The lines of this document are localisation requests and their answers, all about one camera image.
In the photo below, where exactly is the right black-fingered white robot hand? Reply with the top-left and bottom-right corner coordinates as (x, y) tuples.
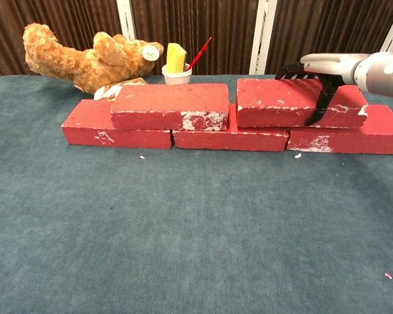
(274, 52), (364, 126)

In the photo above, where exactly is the red brick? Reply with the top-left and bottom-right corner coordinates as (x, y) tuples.
(235, 78), (369, 129)
(286, 103), (393, 155)
(61, 99), (173, 150)
(172, 103), (290, 152)
(110, 83), (230, 131)

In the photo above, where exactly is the red plastic fork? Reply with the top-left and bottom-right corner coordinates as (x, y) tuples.
(185, 36), (213, 71)

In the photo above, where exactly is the white paper cup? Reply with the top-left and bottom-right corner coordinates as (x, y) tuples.
(161, 63), (193, 86)

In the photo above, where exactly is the yellow sponge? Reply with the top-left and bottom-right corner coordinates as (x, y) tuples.
(166, 43), (188, 73)

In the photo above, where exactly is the blue table cloth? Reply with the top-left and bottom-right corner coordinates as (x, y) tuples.
(0, 74), (393, 314)

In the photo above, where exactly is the brown plush teddy bear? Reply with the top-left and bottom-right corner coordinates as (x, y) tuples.
(22, 22), (164, 96)

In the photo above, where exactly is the white partition post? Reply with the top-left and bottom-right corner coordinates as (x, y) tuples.
(116, 0), (137, 41)
(369, 9), (393, 76)
(248, 0), (278, 75)

